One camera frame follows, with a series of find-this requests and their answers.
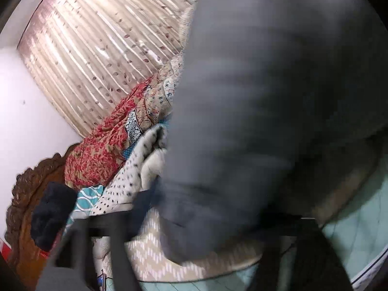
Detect red object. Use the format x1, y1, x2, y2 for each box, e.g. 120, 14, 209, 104
0, 239, 16, 258

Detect beige chevron blanket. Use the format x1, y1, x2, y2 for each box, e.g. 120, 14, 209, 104
91, 209, 264, 282

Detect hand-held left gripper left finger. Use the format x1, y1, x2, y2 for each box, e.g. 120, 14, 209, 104
36, 189, 156, 291

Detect dark navy cloth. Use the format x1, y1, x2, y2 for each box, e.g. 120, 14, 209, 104
30, 182, 78, 249

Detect red floral quilt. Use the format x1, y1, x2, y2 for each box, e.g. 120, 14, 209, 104
65, 76, 158, 188

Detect teal patterned cloth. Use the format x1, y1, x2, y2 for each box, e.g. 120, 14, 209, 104
65, 185, 106, 228

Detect mint green bed sheet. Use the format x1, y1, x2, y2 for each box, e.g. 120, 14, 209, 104
133, 170, 388, 291

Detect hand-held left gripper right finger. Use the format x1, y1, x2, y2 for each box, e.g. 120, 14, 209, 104
245, 215, 354, 291

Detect large grey garment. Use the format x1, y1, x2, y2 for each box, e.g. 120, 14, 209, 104
158, 0, 385, 264

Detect beige leaf print curtain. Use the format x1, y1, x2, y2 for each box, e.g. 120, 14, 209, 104
16, 0, 203, 138

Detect carved wooden headboard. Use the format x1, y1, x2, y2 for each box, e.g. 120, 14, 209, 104
4, 144, 81, 291

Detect patchwork floral quilt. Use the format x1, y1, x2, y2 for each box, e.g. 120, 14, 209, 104
126, 6, 194, 158

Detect white dotted blanket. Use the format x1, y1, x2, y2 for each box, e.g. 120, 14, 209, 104
91, 124, 170, 216

